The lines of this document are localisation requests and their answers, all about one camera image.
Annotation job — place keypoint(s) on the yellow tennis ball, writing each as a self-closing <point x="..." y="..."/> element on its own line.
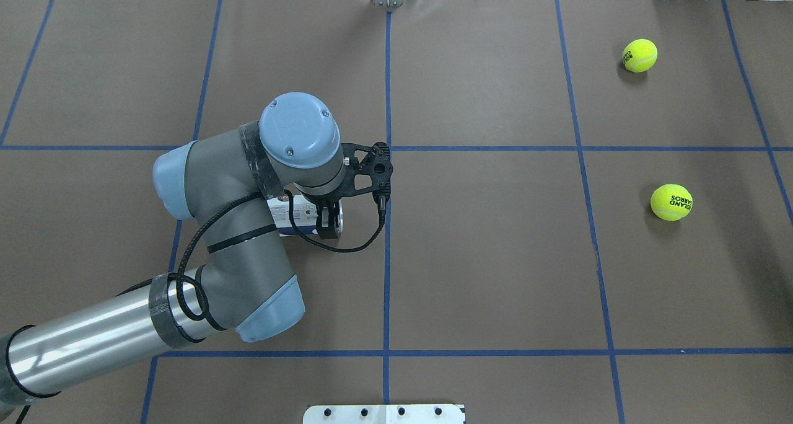
<point x="671" y="202"/>
<point x="640" y="55"/>

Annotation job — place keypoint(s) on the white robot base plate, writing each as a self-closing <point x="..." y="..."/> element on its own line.
<point x="386" y="413"/>

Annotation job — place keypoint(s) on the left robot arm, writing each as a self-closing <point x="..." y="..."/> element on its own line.
<point x="233" y="273"/>

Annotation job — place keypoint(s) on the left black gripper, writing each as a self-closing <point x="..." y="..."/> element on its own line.
<point x="323" y="203"/>

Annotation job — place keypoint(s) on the clear tennis ball can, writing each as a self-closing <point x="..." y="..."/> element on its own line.
<point x="304" y="212"/>

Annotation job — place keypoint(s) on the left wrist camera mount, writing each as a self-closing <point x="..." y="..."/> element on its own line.
<point x="367" y="169"/>

